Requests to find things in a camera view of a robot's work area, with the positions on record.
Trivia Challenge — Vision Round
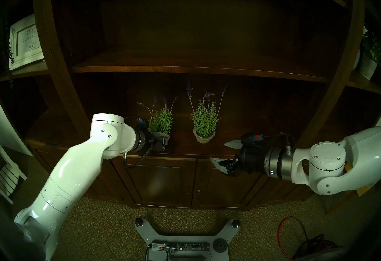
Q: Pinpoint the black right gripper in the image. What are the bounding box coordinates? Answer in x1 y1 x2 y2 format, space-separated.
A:
210 140 269 178

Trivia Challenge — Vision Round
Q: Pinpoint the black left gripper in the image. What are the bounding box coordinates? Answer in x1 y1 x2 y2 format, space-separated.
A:
149 134 170 153

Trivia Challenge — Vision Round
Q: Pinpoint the potted fake lavender plant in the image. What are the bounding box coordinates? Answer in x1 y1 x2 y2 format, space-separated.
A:
137 96 179 151
186 82 228 144

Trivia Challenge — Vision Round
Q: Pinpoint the green plant white square pot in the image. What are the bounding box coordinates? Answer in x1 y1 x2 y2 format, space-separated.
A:
357 33 381 81

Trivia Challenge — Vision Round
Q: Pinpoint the dark trailing bead plant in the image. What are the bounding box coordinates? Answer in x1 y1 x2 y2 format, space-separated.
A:
3 25 15 89

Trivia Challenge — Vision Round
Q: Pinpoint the dark wooden cabinet door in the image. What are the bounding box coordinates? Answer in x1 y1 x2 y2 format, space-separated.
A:
125 159 194 207
194 159 267 208

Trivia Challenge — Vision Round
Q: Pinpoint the black power strip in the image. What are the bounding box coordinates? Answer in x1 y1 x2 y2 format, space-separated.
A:
151 242 210 253

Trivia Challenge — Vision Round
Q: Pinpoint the dark wooden bookcase cabinet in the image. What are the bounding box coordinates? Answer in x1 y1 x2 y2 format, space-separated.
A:
0 0 381 212

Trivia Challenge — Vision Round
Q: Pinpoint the light wooden side table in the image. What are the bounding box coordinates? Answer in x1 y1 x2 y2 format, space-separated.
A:
356 184 376 197

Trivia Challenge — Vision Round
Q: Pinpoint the white slanted panel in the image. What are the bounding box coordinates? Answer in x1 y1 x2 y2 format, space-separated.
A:
0 104 34 156

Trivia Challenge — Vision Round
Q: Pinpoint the white slatted wooden chair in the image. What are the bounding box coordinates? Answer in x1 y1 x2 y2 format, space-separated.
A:
0 144 28 204

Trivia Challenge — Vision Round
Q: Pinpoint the white framed certificate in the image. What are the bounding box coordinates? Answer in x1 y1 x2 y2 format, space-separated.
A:
9 14 46 71

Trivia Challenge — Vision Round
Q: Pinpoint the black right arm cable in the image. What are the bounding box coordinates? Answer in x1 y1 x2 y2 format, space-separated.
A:
263 133 296 148

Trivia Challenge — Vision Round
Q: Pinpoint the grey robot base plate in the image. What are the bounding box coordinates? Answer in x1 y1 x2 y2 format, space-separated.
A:
135 218 241 261

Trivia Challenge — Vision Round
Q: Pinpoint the red cable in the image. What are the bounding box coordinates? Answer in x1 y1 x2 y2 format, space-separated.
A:
278 217 310 261

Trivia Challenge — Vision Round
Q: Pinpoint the black red cable reel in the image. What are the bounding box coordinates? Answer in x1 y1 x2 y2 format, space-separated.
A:
293 234 340 261

